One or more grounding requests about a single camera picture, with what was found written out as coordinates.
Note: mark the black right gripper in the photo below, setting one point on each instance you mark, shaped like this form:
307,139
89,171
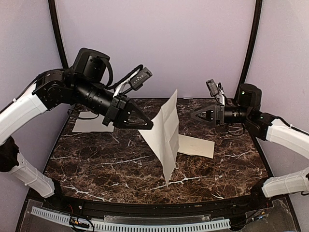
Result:
218,112

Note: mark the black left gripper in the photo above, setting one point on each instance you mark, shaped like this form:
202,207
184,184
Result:
119,111

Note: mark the cream paper envelope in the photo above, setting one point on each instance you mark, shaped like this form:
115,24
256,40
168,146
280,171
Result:
196,147

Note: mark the white letter sheet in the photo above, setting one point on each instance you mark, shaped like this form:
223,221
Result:
163,138

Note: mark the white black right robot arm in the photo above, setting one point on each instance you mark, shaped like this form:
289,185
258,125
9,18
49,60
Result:
264,126

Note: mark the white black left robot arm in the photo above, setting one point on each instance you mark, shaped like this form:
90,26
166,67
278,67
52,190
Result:
88,82

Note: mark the spare white paper sheet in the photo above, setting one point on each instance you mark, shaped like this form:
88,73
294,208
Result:
91,124

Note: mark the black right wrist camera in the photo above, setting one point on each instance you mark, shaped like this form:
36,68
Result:
212,87

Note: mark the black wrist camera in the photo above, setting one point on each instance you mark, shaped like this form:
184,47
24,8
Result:
212,87
137,81

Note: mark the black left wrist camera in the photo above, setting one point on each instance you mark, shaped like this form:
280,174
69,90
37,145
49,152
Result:
137,81

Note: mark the black right corner frame post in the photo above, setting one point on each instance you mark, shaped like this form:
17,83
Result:
251,44

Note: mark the black corner frame post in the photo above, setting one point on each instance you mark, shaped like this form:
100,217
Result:
251,44
57,33

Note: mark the black front table rail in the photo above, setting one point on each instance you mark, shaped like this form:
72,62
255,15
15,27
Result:
230,207

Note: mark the white slotted cable duct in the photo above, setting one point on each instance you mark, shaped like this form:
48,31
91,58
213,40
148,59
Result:
128,224

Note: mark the black left corner frame post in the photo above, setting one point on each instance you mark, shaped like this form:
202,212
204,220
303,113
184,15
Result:
57,33

